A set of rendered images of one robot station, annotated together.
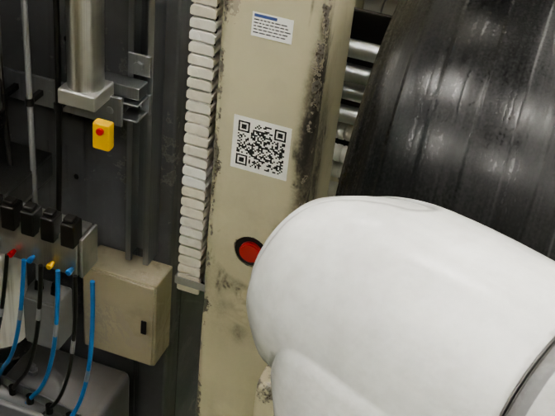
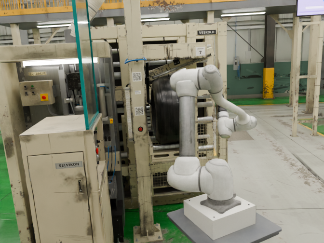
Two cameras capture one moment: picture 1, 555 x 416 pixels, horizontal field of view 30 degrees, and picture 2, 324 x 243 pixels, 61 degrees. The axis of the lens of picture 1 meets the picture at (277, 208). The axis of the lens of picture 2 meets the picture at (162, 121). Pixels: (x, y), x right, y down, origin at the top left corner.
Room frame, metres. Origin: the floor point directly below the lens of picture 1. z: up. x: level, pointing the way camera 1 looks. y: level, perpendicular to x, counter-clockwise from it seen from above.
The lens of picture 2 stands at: (-1.14, 0.77, 1.62)
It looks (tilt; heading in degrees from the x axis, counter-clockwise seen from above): 12 degrees down; 337
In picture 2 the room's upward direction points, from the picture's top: 3 degrees counter-clockwise
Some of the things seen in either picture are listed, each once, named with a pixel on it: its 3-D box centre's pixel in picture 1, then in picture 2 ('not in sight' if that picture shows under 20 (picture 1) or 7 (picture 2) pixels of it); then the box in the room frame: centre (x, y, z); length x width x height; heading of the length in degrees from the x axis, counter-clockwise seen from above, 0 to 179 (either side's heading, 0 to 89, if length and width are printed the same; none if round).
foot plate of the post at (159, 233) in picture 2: not in sight; (147, 232); (1.16, 0.01, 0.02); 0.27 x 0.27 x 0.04; 74
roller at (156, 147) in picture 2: not in sight; (171, 146); (0.97, -0.21, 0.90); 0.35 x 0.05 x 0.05; 74
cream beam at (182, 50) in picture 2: not in sight; (173, 52); (1.35, -0.44, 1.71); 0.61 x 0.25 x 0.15; 74
